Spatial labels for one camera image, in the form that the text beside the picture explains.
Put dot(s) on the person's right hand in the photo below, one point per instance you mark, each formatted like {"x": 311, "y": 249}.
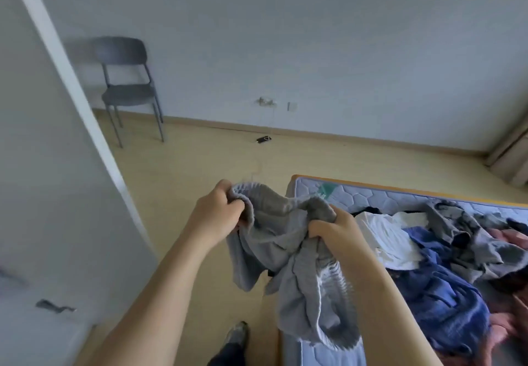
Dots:
{"x": 338, "y": 234}

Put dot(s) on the person's left hand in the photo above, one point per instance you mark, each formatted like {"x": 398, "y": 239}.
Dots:
{"x": 216, "y": 213}

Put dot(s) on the blue quilted mattress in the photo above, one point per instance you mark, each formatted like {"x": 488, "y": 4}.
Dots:
{"x": 371, "y": 197}

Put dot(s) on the grey hooded garment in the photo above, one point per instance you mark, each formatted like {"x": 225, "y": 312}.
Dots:
{"x": 289, "y": 254}

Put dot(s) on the blue garment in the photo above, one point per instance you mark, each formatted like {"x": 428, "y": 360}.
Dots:
{"x": 441, "y": 296}

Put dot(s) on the grey printed t-shirt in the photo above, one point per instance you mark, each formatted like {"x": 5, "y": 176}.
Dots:
{"x": 478, "y": 246}

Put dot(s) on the white wardrobe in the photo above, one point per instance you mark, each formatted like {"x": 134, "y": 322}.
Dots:
{"x": 58, "y": 188}

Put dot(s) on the pink pajama shirt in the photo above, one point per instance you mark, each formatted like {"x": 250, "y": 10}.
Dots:
{"x": 511, "y": 238}

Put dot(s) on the pink red garment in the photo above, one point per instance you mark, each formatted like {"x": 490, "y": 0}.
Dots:
{"x": 499, "y": 329}

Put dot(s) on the person's left forearm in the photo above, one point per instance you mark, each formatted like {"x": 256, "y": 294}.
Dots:
{"x": 153, "y": 312}

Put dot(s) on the person's right forearm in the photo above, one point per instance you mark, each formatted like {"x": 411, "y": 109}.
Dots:
{"x": 388, "y": 312}

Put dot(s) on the person's grey shoe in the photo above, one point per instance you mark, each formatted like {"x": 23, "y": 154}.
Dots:
{"x": 237, "y": 333}

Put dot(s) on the person's dark trouser leg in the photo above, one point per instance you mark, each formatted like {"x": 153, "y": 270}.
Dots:
{"x": 227, "y": 355}

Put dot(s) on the black charger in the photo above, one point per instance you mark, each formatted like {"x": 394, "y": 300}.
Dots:
{"x": 264, "y": 139}

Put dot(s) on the white power socket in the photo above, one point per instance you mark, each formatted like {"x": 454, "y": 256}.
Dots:
{"x": 265, "y": 102}
{"x": 291, "y": 107}

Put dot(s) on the grey chair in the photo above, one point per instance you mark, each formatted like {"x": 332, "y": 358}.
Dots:
{"x": 124, "y": 94}

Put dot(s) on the metal door hinge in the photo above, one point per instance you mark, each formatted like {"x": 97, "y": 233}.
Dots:
{"x": 54, "y": 305}

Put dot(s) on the patterned curtain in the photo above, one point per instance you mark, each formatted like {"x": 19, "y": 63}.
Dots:
{"x": 511, "y": 155}

